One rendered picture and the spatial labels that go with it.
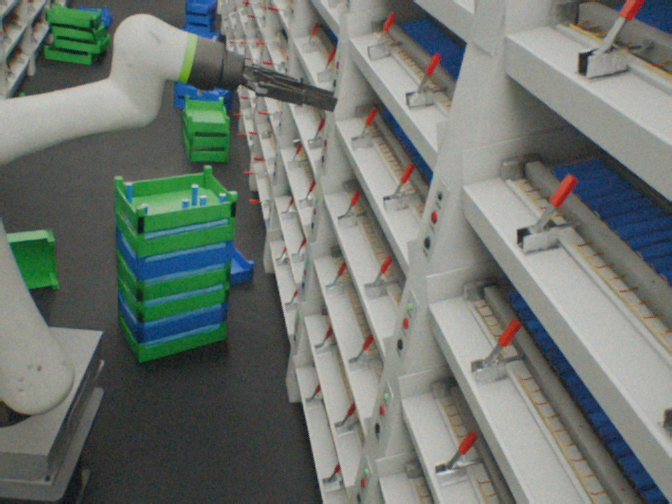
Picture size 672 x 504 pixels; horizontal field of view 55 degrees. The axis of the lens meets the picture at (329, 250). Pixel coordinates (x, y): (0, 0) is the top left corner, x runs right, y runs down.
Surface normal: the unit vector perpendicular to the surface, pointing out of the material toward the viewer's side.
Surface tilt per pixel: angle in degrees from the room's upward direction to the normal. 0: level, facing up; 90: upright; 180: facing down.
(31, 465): 90
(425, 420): 18
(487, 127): 90
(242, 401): 0
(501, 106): 90
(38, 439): 2
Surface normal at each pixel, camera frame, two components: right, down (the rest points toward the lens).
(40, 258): 0.46, 0.53
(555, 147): 0.18, 0.54
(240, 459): 0.15, -0.84
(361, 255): -0.15, -0.81
